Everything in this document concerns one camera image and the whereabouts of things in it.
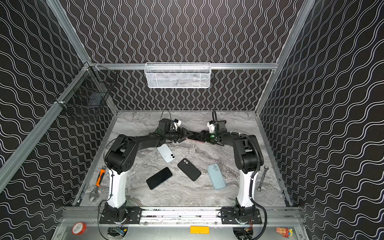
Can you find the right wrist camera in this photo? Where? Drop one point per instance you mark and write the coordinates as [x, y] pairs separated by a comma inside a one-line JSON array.
[[212, 125]]

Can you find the white wire mesh basket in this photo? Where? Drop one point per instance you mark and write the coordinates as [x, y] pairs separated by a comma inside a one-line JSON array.
[[176, 75]]

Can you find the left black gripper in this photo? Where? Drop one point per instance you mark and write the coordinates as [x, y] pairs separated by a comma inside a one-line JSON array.
[[178, 135]]

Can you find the black phone screen up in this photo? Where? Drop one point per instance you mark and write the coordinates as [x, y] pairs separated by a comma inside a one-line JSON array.
[[158, 178]]

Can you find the red yellow toy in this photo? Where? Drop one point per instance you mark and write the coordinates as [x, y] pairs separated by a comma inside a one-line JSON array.
[[285, 232]]

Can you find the black phone purple edge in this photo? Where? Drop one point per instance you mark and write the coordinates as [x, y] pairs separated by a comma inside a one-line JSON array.
[[195, 136]]

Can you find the yellow block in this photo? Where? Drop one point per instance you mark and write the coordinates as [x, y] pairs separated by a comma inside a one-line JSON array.
[[201, 230]]

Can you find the black wire basket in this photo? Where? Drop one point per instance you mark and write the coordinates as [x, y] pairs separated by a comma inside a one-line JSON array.
[[90, 94]]

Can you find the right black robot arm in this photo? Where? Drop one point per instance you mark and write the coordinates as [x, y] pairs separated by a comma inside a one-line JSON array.
[[249, 160]]

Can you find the red tape roll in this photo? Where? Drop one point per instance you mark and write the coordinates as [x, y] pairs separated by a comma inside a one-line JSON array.
[[79, 228]]

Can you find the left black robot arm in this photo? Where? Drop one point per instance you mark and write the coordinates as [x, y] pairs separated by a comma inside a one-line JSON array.
[[121, 157]]

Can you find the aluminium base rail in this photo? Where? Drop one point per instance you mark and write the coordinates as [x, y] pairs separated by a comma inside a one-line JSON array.
[[182, 217]]

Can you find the silver spanner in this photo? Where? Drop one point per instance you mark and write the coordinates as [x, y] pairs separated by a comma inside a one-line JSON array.
[[259, 188]]

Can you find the black phone case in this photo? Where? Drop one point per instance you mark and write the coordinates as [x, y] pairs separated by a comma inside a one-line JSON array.
[[192, 172]]

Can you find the white phone face down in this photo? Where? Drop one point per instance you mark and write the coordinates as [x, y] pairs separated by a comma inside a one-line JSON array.
[[166, 153]]

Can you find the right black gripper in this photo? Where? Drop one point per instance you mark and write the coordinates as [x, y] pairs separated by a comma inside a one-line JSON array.
[[202, 135]]

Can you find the orange adjustable wrench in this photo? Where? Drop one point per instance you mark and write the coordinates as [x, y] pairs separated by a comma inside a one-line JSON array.
[[95, 192]]

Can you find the light blue phone case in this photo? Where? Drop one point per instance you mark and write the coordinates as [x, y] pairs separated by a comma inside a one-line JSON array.
[[216, 177]]

